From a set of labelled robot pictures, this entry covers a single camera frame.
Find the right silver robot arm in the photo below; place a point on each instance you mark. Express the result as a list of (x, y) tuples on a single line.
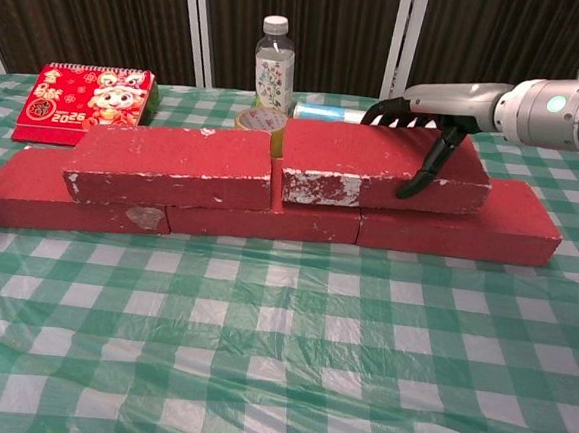
[(568, 113)]

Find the red brick with white-chipped side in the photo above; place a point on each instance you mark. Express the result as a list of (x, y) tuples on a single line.
[(350, 151)]

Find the green white checkered tablecloth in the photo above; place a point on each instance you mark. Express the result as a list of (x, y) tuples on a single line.
[(257, 374)]

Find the red brick with grey patch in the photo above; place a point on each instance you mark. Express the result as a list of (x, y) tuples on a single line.
[(19, 205)]

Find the yellow packing tape roll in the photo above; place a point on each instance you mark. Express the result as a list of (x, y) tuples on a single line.
[(259, 120)]

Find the clear plastic bottle, white cap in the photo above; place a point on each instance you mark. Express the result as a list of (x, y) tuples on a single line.
[(273, 75)]

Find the red brick with white-speckled edge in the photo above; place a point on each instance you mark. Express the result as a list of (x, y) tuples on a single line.
[(174, 157)]

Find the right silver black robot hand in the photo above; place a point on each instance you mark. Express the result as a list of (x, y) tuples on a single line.
[(454, 104)]

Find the plain red brick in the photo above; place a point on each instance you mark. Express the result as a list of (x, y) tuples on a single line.
[(264, 224), (468, 240)]

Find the roll of clear plastic bags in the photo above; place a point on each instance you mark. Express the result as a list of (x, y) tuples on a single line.
[(323, 113)]

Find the red 2026 desk calendar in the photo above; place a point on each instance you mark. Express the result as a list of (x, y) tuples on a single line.
[(77, 104)]

